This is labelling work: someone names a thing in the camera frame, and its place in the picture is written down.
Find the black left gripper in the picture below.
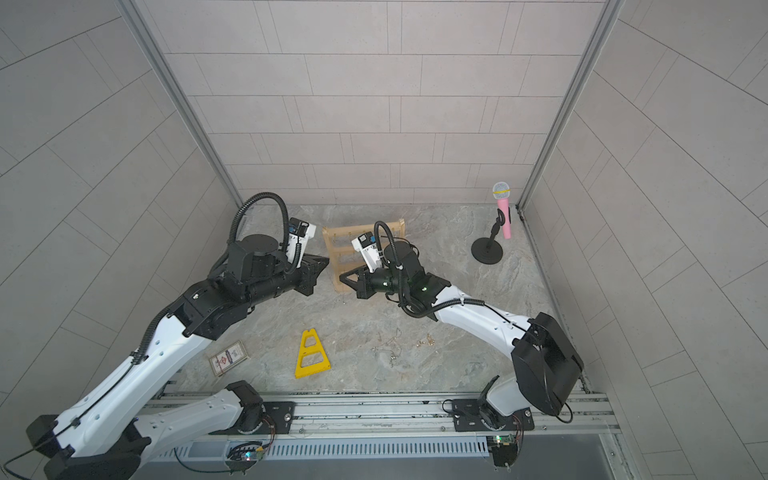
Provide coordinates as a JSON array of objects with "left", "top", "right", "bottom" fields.
[{"left": 245, "top": 251, "right": 334, "bottom": 307}]

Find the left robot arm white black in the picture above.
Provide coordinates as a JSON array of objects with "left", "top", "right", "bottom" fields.
[{"left": 27, "top": 192, "right": 329, "bottom": 479}]

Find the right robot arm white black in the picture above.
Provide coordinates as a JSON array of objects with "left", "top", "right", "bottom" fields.
[{"left": 339, "top": 221, "right": 584, "bottom": 430}]

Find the wooden jewelry display stand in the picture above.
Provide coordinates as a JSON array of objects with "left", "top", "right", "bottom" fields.
[{"left": 322, "top": 224, "right": 389, "bottom": 293}]

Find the black microphone stand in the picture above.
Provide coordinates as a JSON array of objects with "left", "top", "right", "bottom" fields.
[{"left": 471, "top": 209, "right": 506, "bottom": 265}]

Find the pink toy microphone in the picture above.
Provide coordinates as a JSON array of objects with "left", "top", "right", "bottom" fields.
[{"left": 493, "top": 181, "right": 511, "bottom": 240}]

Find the left green circuit board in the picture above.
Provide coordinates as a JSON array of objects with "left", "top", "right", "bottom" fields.
[{"left": 226, "top": 441, "right": 265, "bottom": 471}]

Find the green circuit board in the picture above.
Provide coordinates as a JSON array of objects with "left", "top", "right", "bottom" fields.
[
  {"left": 486, "top": 436, "right": 520, "bottom": 469},
  {"left": 226, "top": 441, "right": 265, "bottom": 471}
]

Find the right green circuit board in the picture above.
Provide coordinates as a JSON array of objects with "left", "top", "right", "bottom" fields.
[{"left": 486, "top": 436, "right": 520, "bottom": 469}]

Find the yellow triangular plastic frame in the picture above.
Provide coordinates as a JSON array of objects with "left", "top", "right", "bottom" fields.
[{"left": 294, "top": 328, "right": 332, "bottom": 379}]

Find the aluminium mounting rail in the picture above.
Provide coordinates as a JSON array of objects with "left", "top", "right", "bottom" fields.
[{"left": 262, "top": 392, "right": 621, "bottom": 440}]

